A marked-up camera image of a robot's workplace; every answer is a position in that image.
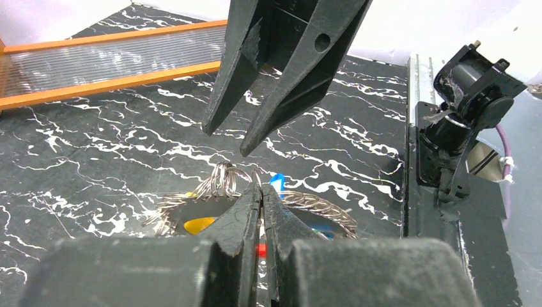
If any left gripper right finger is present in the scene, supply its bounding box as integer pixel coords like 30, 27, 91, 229
262, 185, 481, 306

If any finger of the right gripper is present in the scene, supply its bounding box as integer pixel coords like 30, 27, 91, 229
202, 1, 271, 136
240, 1, 371, 157

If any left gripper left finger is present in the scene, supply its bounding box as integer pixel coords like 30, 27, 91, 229
18, 184, 262, 306

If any keyring with coloured key tags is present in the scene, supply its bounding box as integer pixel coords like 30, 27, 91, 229
143, 161, 359, 240

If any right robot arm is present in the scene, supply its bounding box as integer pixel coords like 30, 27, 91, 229
202, 1, 525, 201

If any orange wooden shelf rack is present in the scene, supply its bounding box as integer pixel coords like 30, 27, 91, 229
1, 20, 227, 110

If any aluminium rail frame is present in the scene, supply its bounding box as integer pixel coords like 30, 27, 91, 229
407, 53, 436, 127

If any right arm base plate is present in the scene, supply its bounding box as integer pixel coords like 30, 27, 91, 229
403, 102, 523, 306

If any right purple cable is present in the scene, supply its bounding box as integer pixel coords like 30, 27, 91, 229
494, 123, 516, 221

